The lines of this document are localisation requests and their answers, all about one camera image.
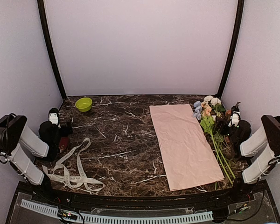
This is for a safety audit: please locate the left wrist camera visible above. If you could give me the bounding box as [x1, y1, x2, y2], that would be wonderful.
[49, 108, 60, 128]

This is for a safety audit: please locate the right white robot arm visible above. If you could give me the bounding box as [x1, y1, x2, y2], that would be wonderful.
[216, 115, 280, 203]

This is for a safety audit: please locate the grey slotted cable duct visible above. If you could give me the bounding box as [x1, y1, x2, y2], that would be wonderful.
[20, 199, 213, 224]

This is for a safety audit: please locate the pink wrapping paper sheet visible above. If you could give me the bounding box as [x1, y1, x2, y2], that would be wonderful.
[149, 104, 224, 191]

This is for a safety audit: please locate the beige printed ribbon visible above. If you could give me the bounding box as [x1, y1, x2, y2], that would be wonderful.
[42, 137, 105, 194]

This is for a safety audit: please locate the blue flower stem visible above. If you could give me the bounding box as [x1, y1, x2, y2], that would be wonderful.
[193, 101, 203, 120]

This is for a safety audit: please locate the black frame post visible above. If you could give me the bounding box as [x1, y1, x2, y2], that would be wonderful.
[216, 0, 245, 98]
[37, 0, 67, 101]

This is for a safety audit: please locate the right black frame post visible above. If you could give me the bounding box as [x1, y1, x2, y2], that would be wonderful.
[216, 0, 245, 98]

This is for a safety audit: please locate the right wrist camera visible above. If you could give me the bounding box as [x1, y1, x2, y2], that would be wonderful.
[228, 105, 240, 127]

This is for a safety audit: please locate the red embroidered pouch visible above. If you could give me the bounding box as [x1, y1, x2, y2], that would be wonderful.
[58, 137, 70, 153]

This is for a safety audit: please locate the green plastic bowl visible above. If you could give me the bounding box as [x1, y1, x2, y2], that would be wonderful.
[75, 97, 92, 112]

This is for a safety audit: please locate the peach and orange flower stem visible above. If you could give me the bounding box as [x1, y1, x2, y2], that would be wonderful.
[200, 99, 225, 144]

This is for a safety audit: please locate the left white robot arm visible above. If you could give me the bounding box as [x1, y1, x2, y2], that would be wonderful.
[0, 112, 73, 203]

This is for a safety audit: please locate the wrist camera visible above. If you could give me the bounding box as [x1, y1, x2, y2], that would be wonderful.
[228, 105, 240, 127]
[49, 108, 60, 128]

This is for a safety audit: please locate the white rose stem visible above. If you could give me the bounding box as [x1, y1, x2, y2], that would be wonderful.
[202, 95, 236, 185]

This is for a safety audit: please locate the left black frame post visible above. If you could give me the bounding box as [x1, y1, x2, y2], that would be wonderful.
[37, 0, 67, 101]

